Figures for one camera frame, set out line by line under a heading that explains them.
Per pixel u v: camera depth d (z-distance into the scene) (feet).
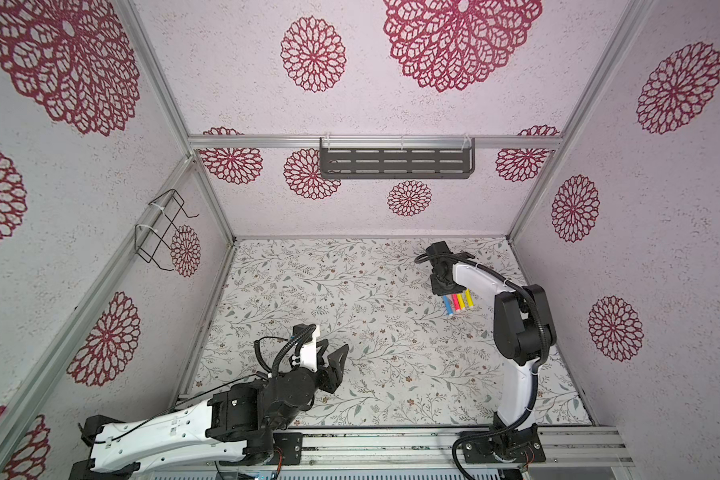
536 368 1.84
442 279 2.55
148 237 2.39
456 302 3.31
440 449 2.51
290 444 2.46
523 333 1.76
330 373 1.85
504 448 2.17
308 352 1.83
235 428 1.52
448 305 3.29
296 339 1.45
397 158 3.00
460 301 3.30
